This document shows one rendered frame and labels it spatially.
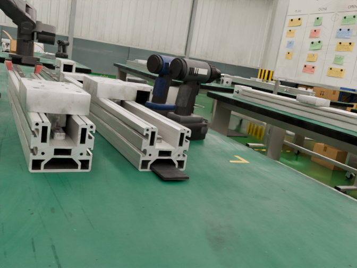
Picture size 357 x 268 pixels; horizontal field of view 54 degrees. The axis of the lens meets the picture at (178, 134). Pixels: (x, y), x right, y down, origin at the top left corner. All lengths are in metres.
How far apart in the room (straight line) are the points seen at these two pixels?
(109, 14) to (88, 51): 1.41
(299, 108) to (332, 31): 1.83
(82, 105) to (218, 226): 0.34
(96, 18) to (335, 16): 9.60
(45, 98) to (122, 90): 0.34
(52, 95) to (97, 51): 11.89
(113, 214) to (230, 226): 0.16
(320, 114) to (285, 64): 2.27
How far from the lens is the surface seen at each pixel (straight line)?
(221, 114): 2.97
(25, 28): 1.35
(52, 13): 12.37
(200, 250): 0.44
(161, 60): 1.09
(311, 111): 2.21
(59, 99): 0.66
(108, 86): 0.94
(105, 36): 12.59
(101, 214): 0.49
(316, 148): 4.85
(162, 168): 0.67
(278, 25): 9.20
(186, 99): 0.96
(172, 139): 0.70
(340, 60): 3.83
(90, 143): 0.62
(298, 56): 4.25
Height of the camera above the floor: 0.99
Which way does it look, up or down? 12 degrees down
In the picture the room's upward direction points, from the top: 9 degrees clockwise
